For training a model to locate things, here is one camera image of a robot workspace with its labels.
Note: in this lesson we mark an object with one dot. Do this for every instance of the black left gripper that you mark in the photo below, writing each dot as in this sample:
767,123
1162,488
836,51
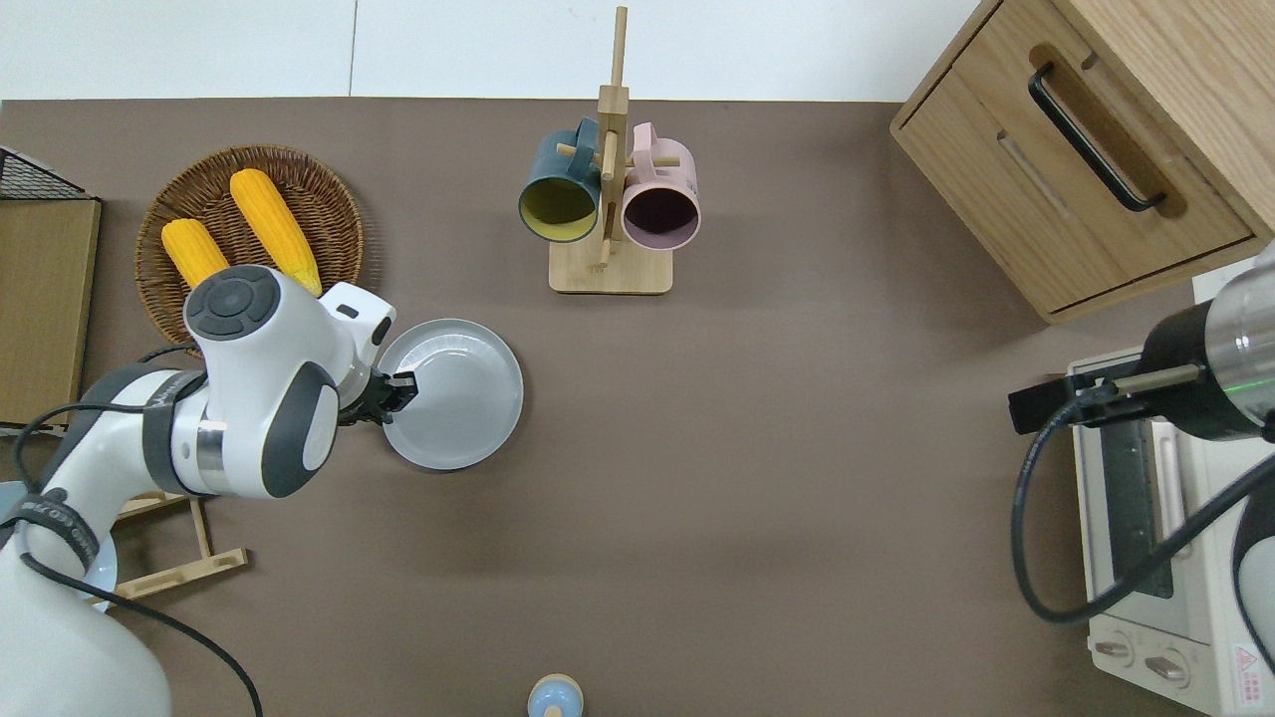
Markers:
364,396

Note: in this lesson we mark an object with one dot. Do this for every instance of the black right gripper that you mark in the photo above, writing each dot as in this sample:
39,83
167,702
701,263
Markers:
1046,406

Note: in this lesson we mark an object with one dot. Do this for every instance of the gray round plate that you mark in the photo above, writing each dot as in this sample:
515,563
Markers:
458,398

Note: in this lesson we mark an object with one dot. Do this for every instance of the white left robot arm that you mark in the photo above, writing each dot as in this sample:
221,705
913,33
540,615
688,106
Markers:
249,368

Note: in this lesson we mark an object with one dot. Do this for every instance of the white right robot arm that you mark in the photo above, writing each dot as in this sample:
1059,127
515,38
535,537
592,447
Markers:
1225,368

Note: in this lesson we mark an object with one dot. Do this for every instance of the round wicker basket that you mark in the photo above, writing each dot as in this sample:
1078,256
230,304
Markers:
329,209

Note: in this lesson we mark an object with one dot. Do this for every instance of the long yellow corn cob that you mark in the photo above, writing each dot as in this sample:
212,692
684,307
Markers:
274,234

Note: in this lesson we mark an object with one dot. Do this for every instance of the wooden mug rack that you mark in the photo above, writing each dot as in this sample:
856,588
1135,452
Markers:
610,274

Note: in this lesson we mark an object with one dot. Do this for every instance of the short yellow corn cob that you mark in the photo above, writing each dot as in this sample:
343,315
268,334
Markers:
194,254

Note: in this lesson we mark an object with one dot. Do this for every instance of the teal mug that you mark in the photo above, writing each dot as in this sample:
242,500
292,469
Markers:
560,199

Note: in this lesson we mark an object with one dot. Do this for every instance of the white oven knob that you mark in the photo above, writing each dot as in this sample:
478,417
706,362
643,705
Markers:
1111,649
1160,665

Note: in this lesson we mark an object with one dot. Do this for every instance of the white toaster oven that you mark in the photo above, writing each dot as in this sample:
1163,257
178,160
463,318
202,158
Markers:
1195,617

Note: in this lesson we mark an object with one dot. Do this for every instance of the brown table mat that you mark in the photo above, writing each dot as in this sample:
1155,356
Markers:
797,498

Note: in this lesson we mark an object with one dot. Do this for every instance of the wooden dish rack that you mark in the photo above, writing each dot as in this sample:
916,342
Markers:
184,571

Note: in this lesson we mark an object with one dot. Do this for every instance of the pink mug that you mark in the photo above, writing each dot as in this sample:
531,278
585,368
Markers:
660,214

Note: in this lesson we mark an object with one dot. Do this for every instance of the blue and beige bottle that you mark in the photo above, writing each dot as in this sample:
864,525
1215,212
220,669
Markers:
555,699

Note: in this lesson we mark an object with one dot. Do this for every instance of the brown cardboard box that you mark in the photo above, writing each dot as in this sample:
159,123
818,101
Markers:
45,309

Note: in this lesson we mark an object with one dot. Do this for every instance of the light wooden drawer cabinet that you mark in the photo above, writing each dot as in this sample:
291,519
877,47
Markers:
1175,60

